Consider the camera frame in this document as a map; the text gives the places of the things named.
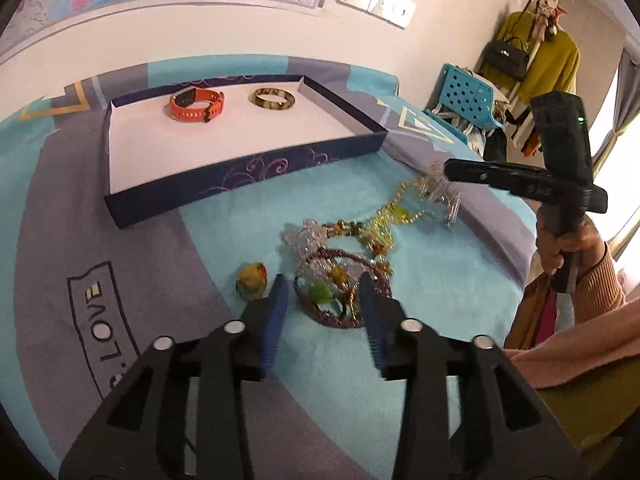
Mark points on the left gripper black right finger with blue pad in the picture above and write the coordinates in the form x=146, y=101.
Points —
x=468, y=413

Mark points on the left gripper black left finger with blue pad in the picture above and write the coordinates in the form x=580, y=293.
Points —
x=139, y=430

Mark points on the pink knit sleeve forearm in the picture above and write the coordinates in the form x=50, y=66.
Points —
x=606, y=331

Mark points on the person right hand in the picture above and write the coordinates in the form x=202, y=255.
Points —
x=584, y=245

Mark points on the olive green trousers leg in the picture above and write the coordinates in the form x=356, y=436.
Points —
x=593, y=409

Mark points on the grey curtain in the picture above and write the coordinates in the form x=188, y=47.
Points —
x=626, y=108

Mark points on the mustard yellow hanging coat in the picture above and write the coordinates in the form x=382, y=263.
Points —
x=555, y=65

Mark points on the teal grey patterned bedsheet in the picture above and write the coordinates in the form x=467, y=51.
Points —
x=81, y=298

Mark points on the teal perforated plastic chair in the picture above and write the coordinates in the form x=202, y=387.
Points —
x=467, y=106

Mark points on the black handbag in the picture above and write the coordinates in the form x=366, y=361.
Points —
x=509, y=57

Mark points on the coat rack stand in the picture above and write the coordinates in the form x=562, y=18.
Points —
x=544, y=27

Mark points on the dark blue shallow box tray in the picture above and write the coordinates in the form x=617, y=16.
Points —
x=271, y=125

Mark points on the orange smart watch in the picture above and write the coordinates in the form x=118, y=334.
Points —
x=195, y=104

